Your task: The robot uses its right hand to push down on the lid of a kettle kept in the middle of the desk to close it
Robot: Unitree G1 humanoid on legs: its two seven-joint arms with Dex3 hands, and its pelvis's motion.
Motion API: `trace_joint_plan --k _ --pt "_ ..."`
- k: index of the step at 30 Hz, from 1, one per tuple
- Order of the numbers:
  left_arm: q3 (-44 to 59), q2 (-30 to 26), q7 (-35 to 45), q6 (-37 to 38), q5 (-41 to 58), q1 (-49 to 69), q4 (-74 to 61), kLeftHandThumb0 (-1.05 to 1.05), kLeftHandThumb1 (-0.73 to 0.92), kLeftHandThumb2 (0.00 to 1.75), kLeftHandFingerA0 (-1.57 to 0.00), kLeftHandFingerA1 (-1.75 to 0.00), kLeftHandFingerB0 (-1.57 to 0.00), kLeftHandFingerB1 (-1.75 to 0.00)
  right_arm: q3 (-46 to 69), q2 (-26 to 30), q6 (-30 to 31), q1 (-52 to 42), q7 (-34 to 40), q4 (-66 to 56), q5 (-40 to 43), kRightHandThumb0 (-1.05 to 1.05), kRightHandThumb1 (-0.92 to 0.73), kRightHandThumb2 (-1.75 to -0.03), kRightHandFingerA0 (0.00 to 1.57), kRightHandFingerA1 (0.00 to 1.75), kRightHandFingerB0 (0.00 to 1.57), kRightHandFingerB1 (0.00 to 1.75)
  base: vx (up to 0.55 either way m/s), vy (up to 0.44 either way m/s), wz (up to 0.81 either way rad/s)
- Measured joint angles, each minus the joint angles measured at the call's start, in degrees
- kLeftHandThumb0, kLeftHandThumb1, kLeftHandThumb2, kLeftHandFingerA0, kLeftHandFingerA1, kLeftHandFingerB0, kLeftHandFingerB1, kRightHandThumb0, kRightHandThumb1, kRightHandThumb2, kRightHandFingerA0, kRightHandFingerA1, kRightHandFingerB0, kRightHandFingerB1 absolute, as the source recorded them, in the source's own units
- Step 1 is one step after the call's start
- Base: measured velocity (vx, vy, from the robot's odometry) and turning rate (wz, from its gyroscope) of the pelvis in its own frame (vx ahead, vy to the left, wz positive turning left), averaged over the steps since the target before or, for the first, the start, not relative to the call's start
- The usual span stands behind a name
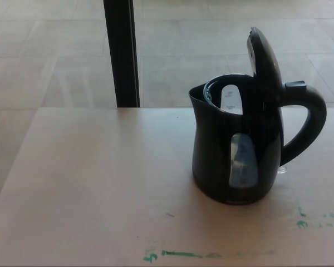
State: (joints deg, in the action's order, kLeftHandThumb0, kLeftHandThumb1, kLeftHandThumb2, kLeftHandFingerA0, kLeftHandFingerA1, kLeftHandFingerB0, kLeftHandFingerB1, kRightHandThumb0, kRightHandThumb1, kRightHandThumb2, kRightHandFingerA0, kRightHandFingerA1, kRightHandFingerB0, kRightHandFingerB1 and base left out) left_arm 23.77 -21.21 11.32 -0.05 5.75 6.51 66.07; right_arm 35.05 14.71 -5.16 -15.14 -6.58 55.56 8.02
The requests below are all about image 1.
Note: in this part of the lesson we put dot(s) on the black electric kettle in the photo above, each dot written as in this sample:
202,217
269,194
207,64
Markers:
211,155

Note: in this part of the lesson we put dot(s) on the black vertical post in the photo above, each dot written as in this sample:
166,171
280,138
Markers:
122,53

